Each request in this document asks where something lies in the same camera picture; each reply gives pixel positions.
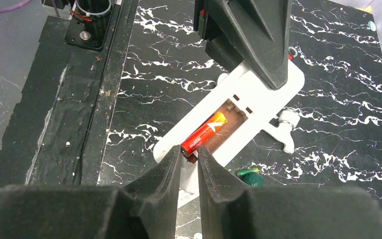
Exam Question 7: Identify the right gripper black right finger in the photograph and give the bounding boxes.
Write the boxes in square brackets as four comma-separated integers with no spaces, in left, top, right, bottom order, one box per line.
[197,146,382,239]

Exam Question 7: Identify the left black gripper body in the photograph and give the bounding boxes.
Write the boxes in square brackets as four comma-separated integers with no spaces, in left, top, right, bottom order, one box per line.
[193,0,217,41]

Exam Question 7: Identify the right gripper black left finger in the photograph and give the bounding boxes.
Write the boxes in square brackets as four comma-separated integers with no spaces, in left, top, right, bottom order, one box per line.
[0,145,182,239]

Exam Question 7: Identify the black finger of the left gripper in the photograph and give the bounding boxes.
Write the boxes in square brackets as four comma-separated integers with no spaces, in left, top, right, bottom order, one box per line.
[205,0,292,90]

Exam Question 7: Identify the green battery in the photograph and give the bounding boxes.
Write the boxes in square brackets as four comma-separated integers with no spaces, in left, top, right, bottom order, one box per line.
[236,168,259,177]

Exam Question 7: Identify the orange battery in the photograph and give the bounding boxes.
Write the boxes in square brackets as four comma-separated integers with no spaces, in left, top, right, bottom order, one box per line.
[181,112,227,157]

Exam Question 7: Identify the white remote control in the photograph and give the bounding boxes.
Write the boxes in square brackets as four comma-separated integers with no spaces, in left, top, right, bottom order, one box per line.
[153,59,306,209]

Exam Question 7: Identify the white plastic faucet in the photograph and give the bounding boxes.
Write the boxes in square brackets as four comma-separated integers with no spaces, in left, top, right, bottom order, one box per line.
[262,110,300,154]

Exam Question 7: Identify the green handled screwdriver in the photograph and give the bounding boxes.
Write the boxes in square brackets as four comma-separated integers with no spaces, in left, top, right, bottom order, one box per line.
[243,172,264,187]

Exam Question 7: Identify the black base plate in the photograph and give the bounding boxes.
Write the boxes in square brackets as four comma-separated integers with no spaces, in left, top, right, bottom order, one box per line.
[0,0,138,189]

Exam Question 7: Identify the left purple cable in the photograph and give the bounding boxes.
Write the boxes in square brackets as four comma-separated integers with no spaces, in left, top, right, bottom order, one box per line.
[0,0,33,15]

